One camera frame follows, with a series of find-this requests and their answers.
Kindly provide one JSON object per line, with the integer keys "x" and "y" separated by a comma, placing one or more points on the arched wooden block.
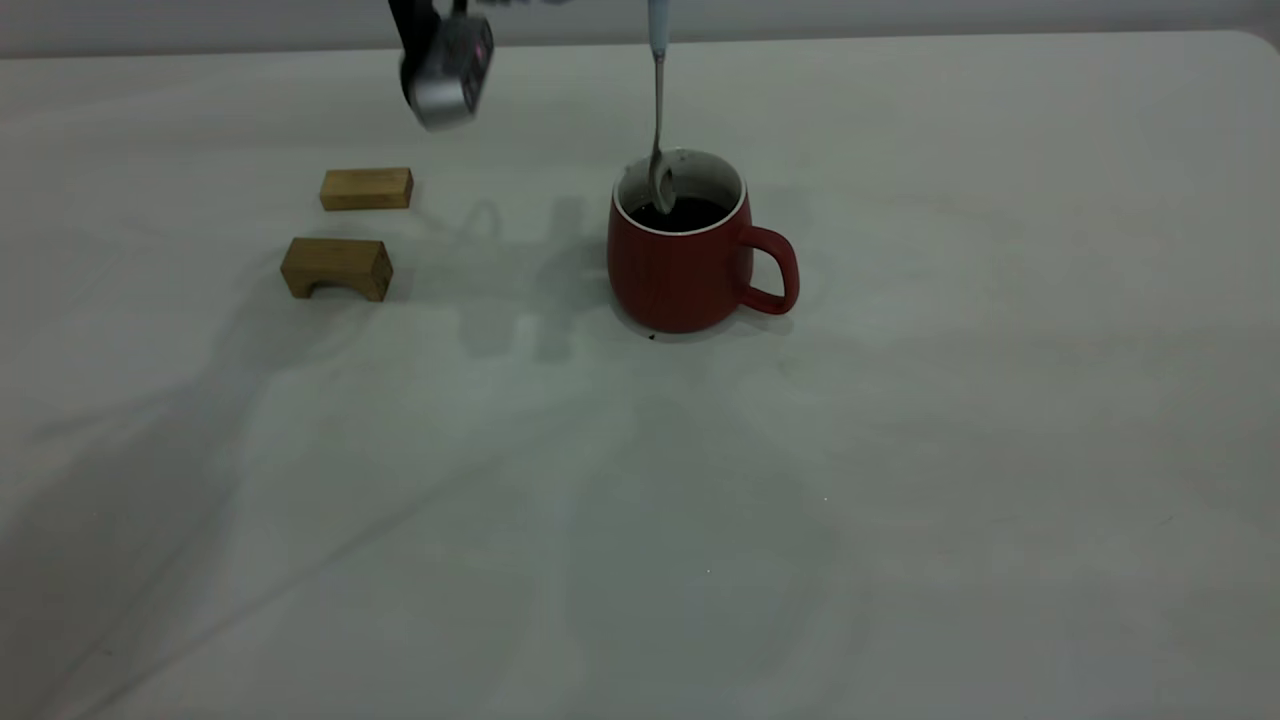
{"x": 340, "y": 262}

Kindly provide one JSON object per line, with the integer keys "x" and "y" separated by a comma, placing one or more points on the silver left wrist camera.
{"x": 450, "y": 80}

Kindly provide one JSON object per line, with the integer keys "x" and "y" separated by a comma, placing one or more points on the flat wooden block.
{"x": 365, "y": 190}

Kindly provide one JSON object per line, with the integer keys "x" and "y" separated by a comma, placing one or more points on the red cup with dark liquid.
{"x": 670, "y": 280}

